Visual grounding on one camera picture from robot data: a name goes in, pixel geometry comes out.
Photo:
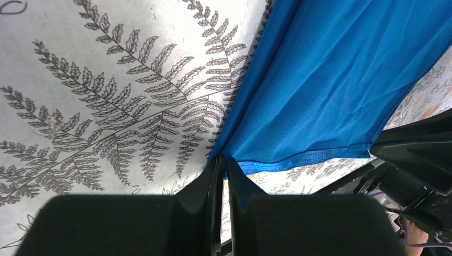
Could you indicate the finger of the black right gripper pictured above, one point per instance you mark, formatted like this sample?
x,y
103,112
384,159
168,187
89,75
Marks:
x,y
421,149

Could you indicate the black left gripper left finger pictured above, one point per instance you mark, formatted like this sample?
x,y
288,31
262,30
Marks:
x,y
186,223

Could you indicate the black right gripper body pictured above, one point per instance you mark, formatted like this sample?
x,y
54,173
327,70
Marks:
x,y
397,190

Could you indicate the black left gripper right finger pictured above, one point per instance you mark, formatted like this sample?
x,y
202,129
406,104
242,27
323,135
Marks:
x,y
317,224

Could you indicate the blue cloth napkin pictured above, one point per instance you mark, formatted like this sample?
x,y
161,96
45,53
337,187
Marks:
x,y
326,77

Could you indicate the floral tablecloth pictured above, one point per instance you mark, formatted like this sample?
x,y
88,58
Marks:
x,y
114,97

